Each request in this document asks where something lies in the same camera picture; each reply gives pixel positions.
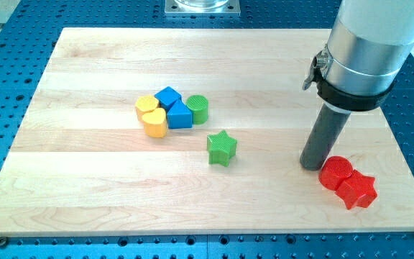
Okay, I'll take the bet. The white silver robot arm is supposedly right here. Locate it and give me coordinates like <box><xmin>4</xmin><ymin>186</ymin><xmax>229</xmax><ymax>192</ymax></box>
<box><xmin>303</xmin><ymin>0</ymin><xmax>414</xmax><ymax>112</ymax></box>

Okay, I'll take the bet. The green star block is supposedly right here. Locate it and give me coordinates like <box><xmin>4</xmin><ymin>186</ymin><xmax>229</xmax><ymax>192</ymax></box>
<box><xmin>207</xmin><ymin>130</ymin><xmax>238</xmax><ymax>167</ymax></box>

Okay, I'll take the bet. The red star block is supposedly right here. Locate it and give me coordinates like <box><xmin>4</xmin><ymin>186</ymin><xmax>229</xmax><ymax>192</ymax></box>
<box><xmin>335</xmin><ymin>170</ymin><xmax>377</xmax><ymax>209</ymax></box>

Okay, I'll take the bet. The green cylinder block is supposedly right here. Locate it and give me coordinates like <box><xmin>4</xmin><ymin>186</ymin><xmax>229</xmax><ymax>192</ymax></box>
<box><xmin>186</xmin><ymin>95</ymin><xmax>209</xmax><ymax>124</ymax></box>

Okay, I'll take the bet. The blue triangle block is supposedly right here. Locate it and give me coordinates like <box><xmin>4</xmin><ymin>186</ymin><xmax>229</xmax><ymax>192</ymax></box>
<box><xmin>167</xmin><ymin>100</ymin><xmax>193</xmax><ymax>129</ymax></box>

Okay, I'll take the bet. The blue cube block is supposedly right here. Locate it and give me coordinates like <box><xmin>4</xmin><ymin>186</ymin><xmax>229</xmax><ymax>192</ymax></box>
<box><xmin>155</xmin><ymin>86</ymin><xmax>181</xmax><ymax>112</ymax></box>

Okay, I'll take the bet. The yellow heart block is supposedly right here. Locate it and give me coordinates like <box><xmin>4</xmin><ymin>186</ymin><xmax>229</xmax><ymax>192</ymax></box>
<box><xmin>142</xmin><ymin>108</ymin><xmax>168</xmax><ymax>138</ymax></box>

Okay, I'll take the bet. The yellow hexagon block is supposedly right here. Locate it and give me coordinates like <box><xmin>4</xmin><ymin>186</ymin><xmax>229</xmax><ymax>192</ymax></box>
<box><xmin>134</xmin><ymin>95</ymin><xmax>159</xmax><ymax>121</ymax></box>

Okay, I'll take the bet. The light wooden board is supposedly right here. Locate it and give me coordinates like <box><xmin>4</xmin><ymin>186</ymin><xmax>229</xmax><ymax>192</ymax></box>
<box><xmin>0</xmin><ymin>28</ymin><xmax>414</xmax><ymax>237</ymax></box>

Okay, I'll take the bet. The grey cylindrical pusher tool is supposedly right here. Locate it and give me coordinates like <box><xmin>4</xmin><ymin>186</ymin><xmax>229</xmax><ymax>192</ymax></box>
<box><xmin>300</xmin><ymin>103</ymin><xmax>351</xmax><ymax>171</ymax></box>

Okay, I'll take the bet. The red cylinder block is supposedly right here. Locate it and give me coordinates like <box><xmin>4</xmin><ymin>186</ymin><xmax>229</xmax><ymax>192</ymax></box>
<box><xmin>318</xmin><ymin>156</ymin><xmax>353</xmax><ymax>191</ymax></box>

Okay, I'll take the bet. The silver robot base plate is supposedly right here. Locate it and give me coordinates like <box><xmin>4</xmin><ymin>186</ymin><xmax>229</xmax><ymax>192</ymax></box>
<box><xmin>164</xmin><ymin>0</ymin><xmax>241</xmax><ymax>17</ymax></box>

